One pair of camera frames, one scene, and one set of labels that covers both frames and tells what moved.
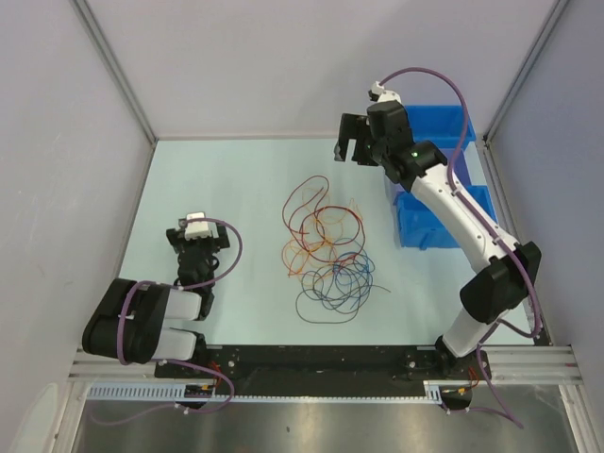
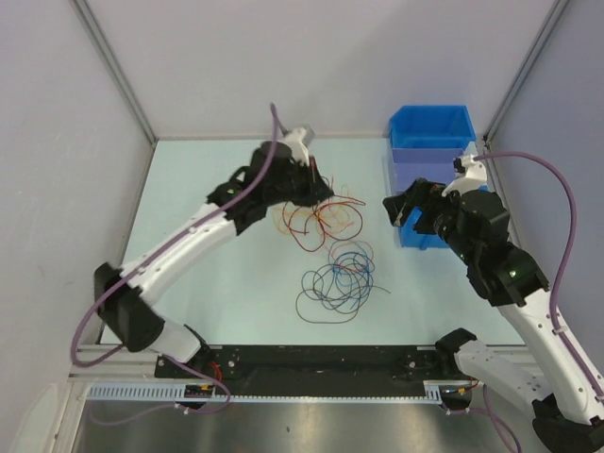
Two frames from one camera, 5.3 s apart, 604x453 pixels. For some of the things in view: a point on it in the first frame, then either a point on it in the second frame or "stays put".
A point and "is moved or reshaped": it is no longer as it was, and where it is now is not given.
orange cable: x=321 y=220 is moved or reshaped
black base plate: x=327 y=366 stays put
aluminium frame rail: x=503 y=365 stays put
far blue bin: x=442 y=125 stays put
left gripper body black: x=207 y=245 → x=297 y=186
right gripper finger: x=354 y=126 → x=399 y=206
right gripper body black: x=377 y=149 → x=440 y=216
